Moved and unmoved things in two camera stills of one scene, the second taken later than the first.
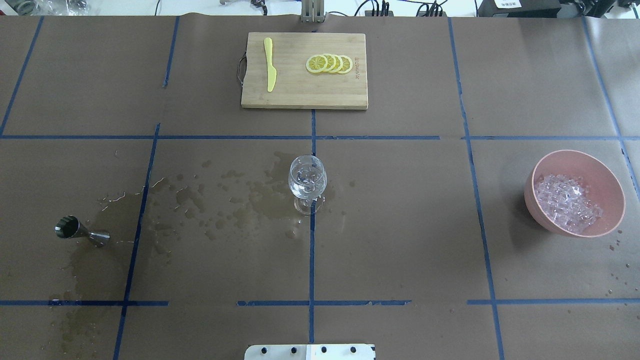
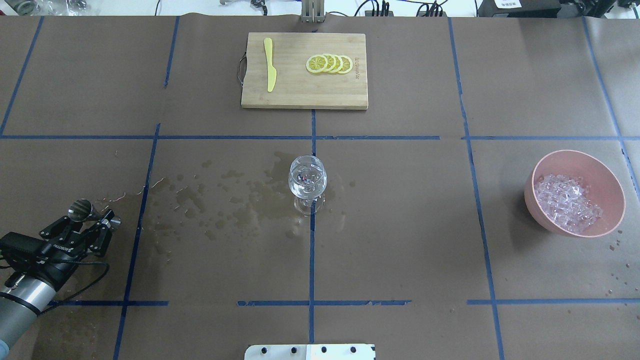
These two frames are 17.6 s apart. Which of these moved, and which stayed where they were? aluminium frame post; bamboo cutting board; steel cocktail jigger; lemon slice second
Moved: steel cocktail jigger
Stayed: bamboo cutting board; aluminium frame post; lemon slice second
